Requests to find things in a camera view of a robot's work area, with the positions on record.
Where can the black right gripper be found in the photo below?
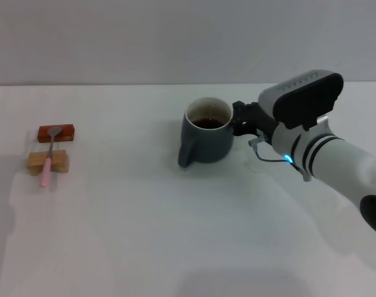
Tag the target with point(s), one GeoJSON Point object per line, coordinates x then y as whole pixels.
{"type": "Point", "coordinates": [263, 122]}

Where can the dark grey ceramic mug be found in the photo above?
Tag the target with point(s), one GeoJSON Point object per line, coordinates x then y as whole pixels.
{"type": "Point", "coordinates": [206, 145]}

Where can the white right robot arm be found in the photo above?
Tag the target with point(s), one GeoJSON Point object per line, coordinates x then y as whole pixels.
{"type": "Point", "coordinates": [339, 167]}

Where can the light wooden spoon rest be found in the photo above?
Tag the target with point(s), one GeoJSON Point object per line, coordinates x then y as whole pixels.
{"type": "Point", "coordinates": [36, 161]}

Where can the dark coffee liquid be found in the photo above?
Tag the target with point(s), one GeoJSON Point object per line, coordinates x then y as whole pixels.
{"type": "Point", "coordinates": [209, 122]}

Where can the red-brown wooden block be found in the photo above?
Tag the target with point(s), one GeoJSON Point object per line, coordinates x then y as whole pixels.
{"type": "Point", "coordinates": [67, 133]}

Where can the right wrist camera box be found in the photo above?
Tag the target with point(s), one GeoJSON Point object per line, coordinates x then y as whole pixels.
{"type": "Point", "coordinates": [302, 102]}

